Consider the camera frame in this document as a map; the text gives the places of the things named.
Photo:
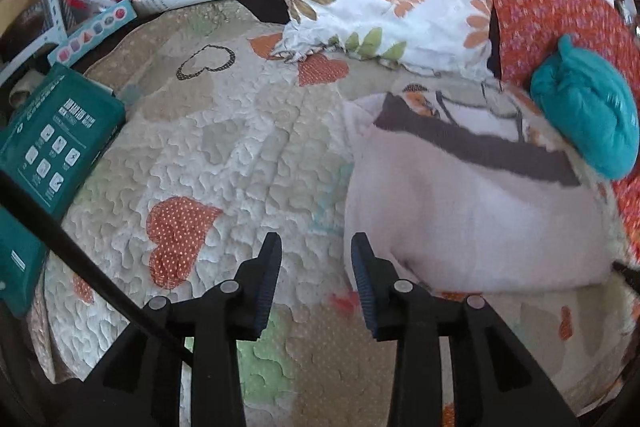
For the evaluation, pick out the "green box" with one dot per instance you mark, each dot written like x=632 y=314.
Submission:
x=49 y=148

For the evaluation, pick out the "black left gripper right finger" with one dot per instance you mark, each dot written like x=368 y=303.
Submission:
x=495 y=381

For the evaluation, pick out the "red floral fabric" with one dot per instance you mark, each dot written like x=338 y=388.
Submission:
x=529 y=31

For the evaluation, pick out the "black diagonal pole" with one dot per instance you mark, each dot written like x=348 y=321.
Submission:
x=26 y=211

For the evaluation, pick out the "light blue toy board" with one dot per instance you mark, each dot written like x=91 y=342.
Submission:
x=93 y=32

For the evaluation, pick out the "quilted heart pattern bedspread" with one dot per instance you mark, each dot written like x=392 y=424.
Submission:
x=223 y=144

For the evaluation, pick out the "pale pink floral sweater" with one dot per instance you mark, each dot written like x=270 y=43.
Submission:
x=462 y=188

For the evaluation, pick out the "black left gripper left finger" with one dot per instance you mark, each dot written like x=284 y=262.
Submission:
x=137 y=382

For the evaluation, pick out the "teal folded garment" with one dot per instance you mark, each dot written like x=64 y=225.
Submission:
x=589 y=102

